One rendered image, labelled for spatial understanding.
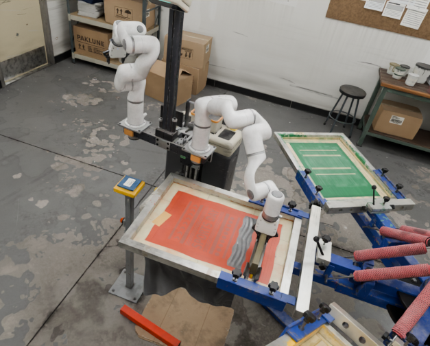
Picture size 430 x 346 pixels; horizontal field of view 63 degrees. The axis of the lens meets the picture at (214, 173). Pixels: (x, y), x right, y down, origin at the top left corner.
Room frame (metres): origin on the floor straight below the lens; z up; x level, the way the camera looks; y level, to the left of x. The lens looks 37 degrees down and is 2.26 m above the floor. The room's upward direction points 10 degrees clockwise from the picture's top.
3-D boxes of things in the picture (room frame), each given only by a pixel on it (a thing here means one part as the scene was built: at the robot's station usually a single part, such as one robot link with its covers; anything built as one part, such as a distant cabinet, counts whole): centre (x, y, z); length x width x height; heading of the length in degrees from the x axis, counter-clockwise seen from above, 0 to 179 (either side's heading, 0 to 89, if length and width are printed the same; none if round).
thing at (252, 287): (0.93, -0.25, 0.97); 0.30 x 0.05 x 0.07; 78
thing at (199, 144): (1.72, 0.11, 1.21); 0.16 x 0.13 x 0.15; 161
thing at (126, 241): (1.25, -0.07, 0.97); 0.79 x 0.58 x 0.04; 78
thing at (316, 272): (1.16, -0.49, 0.89); 1.24 x 0.06 x 0.06; 78
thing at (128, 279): (1.49, 0.46, 0.48); 0.22 x 0.22 x 0.96; 78
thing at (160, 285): (1.06, 0.03, 0.74); 0.46 x 0.04 x 0.42; 78
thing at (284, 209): (1.48, -0.36, 0.97); 0.30 x 0.05 x 0.07; 78
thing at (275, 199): (1.24, -0.27, 1.25); 0.15 x 0.10 x 0.11; 38
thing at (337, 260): (1.14, -0.62, 1.02); 0.17 x 0.06 x 0.05; 78
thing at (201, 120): (1.71, 0.11, 1.37); 0.13 x 0.10 x 0.16; 128
